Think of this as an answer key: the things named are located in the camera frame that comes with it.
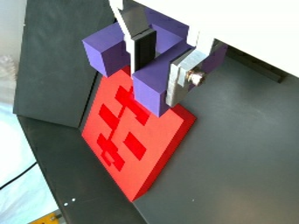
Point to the red slotted board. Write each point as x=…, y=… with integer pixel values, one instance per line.
x=132, y=140

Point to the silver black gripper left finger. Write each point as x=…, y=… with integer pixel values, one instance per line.
x=139, y=35

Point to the purple U-shaped block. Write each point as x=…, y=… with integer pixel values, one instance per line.
x=108, y=57

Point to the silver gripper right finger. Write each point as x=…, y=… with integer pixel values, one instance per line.
x=183, y=72

